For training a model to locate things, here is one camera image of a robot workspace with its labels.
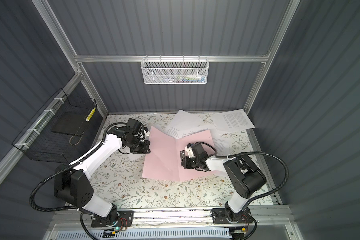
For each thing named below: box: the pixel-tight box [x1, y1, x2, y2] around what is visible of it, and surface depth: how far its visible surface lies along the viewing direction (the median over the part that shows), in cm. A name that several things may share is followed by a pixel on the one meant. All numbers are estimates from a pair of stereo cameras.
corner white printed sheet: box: [212, 109, 255, 132], surface depth 118 cm
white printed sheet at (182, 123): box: [150, 109, 217, 139], surface depth 116 cm
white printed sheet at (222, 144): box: [210, 129, 232, 155], surface depth 104 cm
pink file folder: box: [142, 126, 221, 182], surface depth 91 cm
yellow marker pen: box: [85, 107, 96, 122], surface depth 82 cm
